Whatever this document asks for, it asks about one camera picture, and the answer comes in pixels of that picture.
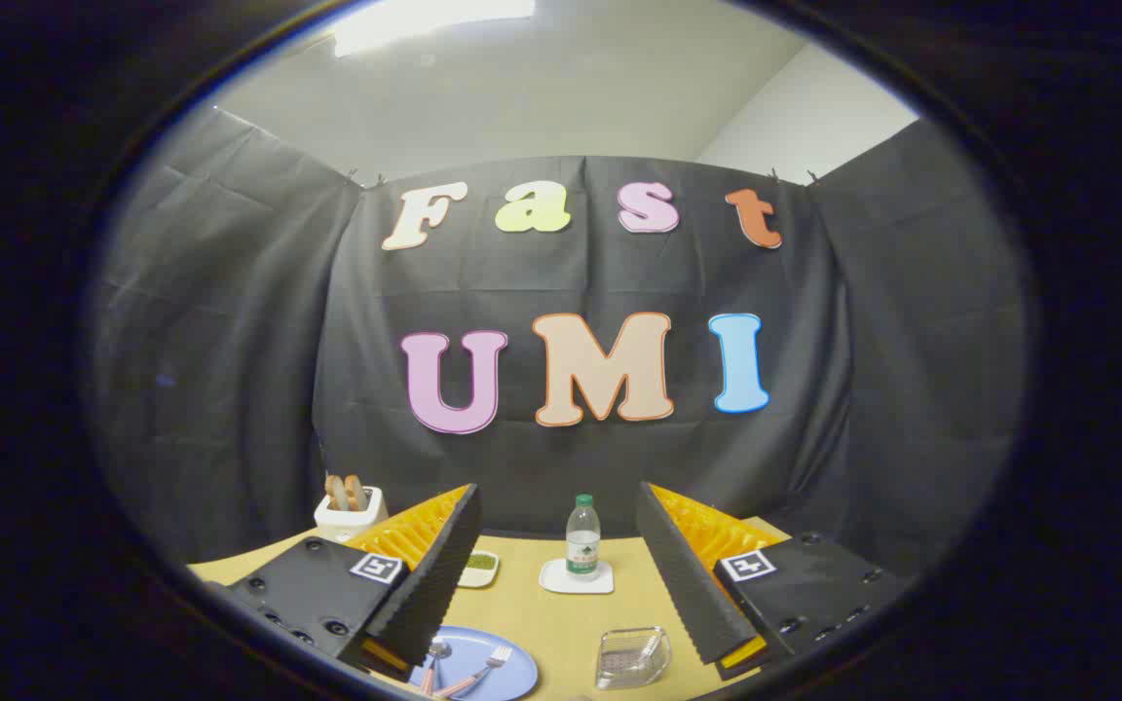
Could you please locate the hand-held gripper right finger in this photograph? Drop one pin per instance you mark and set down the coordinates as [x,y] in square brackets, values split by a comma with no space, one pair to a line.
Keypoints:
[683,574]

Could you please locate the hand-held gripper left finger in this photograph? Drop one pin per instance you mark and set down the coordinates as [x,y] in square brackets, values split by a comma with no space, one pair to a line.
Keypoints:
[439,574]

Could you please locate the white divided dish with beans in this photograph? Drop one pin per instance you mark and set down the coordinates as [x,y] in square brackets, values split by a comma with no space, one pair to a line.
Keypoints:
[479,568]

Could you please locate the cream toaster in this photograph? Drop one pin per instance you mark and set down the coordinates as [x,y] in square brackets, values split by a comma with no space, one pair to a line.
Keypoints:
[352,521]

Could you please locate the clear water bottle green cap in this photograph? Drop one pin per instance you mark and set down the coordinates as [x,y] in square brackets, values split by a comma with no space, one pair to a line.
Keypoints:
[582,545]

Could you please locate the white square coaster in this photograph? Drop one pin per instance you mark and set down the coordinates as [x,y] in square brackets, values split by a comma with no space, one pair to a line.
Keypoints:
[556,580]

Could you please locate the brown bread slice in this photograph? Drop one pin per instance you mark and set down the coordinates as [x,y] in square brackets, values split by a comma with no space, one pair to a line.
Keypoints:
[355,492]
[334,492]

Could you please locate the blue round plate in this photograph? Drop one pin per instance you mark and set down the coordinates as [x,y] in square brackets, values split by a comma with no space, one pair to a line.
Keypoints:
[512,677]

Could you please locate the black backdrop cloth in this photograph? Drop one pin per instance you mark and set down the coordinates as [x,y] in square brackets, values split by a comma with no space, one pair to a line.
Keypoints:
[230,389]

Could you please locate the ceiling light panel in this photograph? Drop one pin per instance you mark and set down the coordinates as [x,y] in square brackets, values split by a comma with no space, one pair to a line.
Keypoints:
[425,19]

